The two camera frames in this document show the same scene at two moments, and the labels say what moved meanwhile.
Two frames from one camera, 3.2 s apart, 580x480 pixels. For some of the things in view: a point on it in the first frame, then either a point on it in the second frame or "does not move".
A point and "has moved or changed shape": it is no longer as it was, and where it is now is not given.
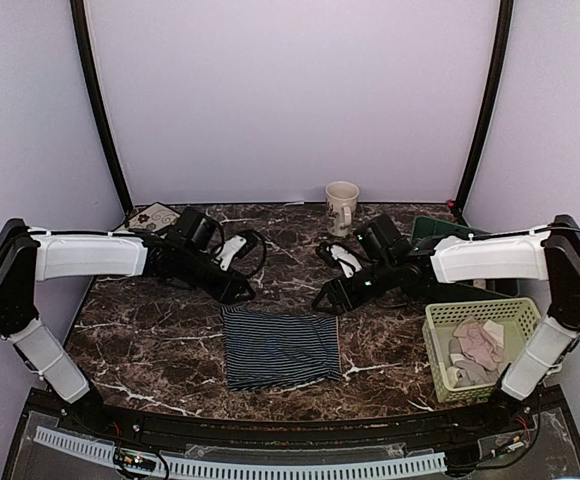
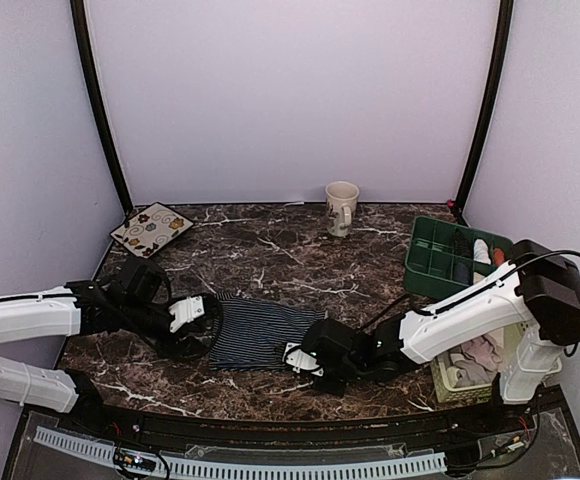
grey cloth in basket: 469,374 does not move
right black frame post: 503,41 does not move
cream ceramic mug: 341,204 does not move
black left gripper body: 191,272 → 136,322
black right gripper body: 384,279 → 346,374
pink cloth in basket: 482,342 does not move
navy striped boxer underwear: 268,351 has moved or changed shape
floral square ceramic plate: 152,217 does not move
